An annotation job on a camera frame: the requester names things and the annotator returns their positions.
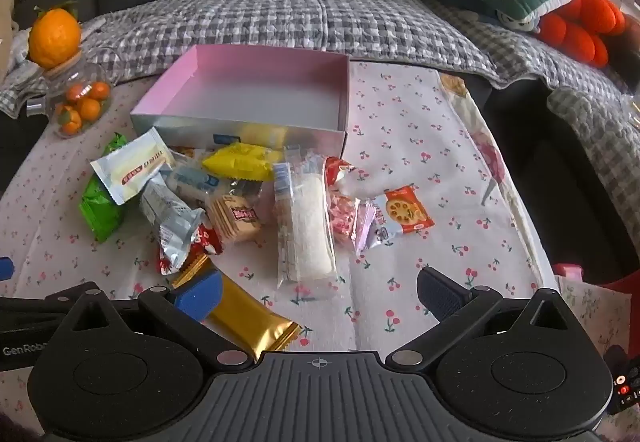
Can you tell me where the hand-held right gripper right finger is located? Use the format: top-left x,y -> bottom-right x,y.
390,266 -> 591,369

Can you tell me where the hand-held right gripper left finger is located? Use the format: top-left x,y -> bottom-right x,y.
50,269 -> 251,369

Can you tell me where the gold snack packet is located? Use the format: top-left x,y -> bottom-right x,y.
169,253 -> 302,364

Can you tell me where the red white snack packet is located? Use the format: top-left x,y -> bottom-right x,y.
159,222 -> 224,277

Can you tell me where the clear cracker packet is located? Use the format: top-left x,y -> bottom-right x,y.
204,189 -> 266,248

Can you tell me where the orange cookie packet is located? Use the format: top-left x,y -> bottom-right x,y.
374,185 -> 436,241

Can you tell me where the green snack packet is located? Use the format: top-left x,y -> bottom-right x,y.
80,133 -> 128,244

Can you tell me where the blue white snack packet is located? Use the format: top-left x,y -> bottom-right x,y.
165,161 -> 223,198

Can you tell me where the pink candy packet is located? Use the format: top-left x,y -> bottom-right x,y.
327,193 -> 362,239

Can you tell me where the long clear rice snack packet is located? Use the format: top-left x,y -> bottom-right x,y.
272,147 -> 340,295

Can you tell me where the cream white snack packet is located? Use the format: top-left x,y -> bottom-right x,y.
90,127 -> 175,206

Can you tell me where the pink cardboard box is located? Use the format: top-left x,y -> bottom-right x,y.
130,44 -> 351,158

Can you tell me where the yellow snack packet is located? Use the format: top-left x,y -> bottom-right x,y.
201,142 -> 284,183

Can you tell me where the small red candy packet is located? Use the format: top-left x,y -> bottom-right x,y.
324,156 -> 357,197

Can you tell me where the floral cloth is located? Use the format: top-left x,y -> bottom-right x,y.
440,72 -> 556,283

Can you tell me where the cherry print tablecloth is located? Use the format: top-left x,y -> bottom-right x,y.
0,59 -> 551,358

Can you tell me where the red cloth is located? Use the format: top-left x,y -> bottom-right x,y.
592,266 -> 640,297

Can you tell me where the glass jar of small oranges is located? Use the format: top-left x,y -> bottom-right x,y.
27,62 -> 121,140

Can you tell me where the black remote control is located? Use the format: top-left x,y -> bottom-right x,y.
607,344 -> 640,415

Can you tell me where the beige cloth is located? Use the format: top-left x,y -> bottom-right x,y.
0,0 -> 18,83

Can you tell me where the large orange fruit ornament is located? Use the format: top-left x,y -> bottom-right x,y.
27,4 -> 83,73

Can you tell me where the blue white plush toy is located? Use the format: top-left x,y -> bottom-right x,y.
437,0 -> 546,34

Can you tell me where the orange plush toy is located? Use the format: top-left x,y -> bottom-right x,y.
535,0 -> 628,68

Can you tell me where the grey checked blanket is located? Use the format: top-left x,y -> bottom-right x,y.
0,0 -> 640,243

